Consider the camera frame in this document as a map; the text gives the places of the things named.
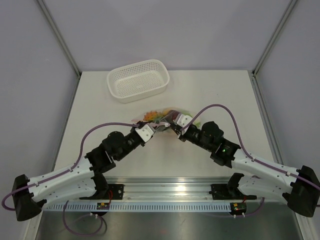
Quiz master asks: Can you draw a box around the white slotted cable duct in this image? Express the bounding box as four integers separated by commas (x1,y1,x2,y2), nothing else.
45,201,231,213

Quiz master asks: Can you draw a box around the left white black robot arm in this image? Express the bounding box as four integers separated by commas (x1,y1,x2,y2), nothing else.
12,122,156,222

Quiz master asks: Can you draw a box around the left aluminium frame post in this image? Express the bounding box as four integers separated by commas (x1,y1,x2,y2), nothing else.
34,0,82,79

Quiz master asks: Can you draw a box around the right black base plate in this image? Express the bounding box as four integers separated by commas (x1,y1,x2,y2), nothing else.
209,183,257,200

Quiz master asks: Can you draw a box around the right aluminium frame post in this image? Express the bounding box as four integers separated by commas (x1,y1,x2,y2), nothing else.
252,0,300,78

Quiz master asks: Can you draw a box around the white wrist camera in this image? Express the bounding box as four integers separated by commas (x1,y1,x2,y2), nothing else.
135,124,155,143
174,113,193,128

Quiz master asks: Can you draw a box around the fake orange pineapple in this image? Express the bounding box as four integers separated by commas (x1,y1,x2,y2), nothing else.
143,111,162,122

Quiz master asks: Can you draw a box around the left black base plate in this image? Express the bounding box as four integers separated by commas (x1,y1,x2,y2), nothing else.
80,183,125,200

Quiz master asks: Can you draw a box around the aluminium mounting rail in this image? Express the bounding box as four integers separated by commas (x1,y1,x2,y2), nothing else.
106,176,230,202

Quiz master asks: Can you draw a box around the aluminium frame post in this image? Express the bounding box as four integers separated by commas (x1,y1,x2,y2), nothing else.
34,0,82,79
252,0,300,78

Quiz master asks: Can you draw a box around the fake purple fruit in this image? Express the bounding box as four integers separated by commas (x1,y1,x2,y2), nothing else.
167,110,180,119

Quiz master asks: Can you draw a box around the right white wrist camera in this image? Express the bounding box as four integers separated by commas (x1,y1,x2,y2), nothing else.
174,113,193,128

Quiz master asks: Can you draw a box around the clear zip top bag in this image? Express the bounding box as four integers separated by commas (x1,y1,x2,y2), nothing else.
130,107,196,132

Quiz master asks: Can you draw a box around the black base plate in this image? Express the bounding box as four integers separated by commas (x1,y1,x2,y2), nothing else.
209,183,257,200
80,183,125,200

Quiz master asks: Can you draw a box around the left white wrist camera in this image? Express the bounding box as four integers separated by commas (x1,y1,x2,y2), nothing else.
135,124,155,143

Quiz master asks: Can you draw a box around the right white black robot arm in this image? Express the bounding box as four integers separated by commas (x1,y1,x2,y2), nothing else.
171,121,320,218

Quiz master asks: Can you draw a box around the white perforated plastic basket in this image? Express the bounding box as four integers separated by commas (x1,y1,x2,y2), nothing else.
106,59,170,104

